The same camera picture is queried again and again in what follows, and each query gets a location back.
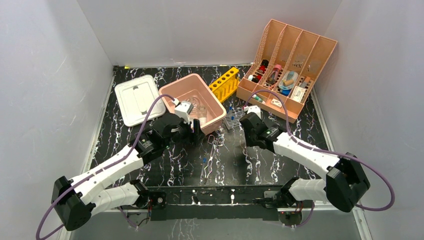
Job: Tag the clear acrylic tube rack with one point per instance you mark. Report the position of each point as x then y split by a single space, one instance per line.
237 112

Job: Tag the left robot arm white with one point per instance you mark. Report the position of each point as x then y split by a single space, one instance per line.
77 199

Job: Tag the white bin lid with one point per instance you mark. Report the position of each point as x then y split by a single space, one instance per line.
135 98

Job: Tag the metal wire tongs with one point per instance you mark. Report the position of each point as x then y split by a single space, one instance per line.
215 142

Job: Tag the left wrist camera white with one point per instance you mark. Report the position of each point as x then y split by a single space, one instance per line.
183 110

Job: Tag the clear glass bottle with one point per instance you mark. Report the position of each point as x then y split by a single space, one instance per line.
202 113

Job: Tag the green white tube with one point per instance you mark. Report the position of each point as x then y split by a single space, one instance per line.
257 98

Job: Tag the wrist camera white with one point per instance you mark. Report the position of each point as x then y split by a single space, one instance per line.
183 110
253 109

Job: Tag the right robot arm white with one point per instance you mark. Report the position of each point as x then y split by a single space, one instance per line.
342 181

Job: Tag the pink plastic bin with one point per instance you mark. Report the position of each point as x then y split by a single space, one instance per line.
194 85

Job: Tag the white label box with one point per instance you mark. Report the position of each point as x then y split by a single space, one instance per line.
298 94

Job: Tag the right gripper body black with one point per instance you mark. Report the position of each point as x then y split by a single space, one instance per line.
250 140

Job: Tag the yellow test tube rack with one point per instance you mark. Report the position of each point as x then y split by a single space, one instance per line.
225 85

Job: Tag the red black bottle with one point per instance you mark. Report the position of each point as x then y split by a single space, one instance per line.
263 66

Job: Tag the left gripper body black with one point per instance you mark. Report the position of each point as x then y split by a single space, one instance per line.
184 134

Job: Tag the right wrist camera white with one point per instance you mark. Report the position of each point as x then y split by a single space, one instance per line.
253 109

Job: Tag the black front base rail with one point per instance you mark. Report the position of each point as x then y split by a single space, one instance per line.
217 202

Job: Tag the pink desk organizer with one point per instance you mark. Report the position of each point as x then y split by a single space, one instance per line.
295 49

